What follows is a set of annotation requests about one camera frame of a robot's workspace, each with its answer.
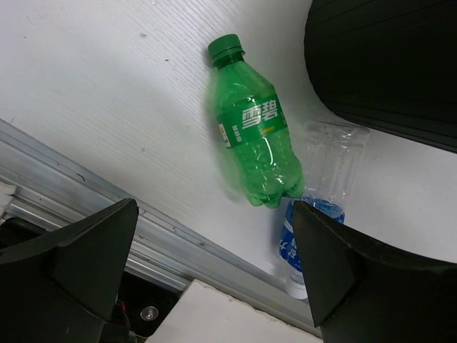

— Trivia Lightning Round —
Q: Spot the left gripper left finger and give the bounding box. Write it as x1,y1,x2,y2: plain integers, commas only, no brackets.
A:
1,199,139,342

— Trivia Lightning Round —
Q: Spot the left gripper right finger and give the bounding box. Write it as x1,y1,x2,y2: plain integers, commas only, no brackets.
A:
292,202,456,342

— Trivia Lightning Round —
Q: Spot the green soda bottle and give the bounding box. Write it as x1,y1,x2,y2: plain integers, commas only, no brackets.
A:
208,34,304,208

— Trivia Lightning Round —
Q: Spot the black plastic bin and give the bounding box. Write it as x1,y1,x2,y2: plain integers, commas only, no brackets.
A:
303,1,456,152

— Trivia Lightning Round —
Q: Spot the blue label water bottle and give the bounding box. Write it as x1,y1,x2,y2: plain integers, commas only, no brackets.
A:
278,197,345,299

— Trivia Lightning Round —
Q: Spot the clear crushed bottle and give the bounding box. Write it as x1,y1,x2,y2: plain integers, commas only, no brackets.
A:
296,121,370,207

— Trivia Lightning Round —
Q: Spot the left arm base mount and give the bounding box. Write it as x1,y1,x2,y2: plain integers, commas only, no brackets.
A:
99,272,181,342

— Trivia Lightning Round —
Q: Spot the front aluminium rail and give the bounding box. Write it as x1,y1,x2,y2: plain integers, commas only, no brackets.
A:
1,121,320,336

